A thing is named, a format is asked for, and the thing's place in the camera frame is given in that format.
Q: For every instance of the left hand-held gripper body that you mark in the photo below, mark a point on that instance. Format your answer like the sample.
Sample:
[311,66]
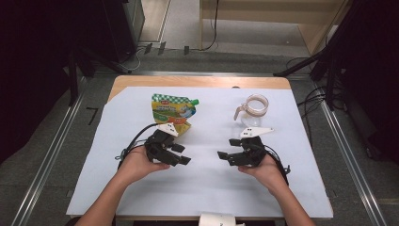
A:
[158,147]

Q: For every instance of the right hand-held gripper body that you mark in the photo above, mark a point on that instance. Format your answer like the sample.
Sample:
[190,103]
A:
[252,150]

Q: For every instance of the yellow green spouted pouch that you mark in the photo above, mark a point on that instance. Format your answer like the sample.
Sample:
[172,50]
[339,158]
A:
[171,109]

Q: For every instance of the glass jar with hinged lid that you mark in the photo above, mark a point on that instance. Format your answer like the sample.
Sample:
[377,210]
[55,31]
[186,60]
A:
[255,108]

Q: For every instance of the person's right hand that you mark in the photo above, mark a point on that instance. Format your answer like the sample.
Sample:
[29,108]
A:
[268,174]

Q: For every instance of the person's left hand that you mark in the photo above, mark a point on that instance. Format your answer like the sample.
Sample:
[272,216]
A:
[136,166]

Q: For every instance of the white paper sheet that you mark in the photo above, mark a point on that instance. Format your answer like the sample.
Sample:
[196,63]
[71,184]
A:
[204,185]

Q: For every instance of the white box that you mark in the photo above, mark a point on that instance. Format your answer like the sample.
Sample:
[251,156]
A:
[219,220]

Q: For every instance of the small black floor block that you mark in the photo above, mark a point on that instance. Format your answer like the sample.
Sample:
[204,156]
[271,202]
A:
[186,50]
[148,48]

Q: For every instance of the black metal stand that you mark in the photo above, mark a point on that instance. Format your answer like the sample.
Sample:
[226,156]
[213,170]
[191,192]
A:
[73,78]

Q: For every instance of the black tripod stand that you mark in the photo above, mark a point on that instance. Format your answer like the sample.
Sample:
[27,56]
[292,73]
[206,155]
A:
[326,53]

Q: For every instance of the dark cabinet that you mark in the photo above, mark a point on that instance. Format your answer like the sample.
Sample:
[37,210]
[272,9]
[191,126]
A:
[124,28]

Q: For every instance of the light wooden shelf unit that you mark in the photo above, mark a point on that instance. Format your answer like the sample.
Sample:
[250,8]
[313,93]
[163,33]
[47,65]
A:
[276,15]

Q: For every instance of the black curtain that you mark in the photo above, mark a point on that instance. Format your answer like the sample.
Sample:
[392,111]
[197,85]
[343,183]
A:
[28,78]

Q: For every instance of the metal floor rail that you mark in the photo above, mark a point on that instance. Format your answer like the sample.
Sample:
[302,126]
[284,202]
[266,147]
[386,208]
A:
[351,157]
[47,163]

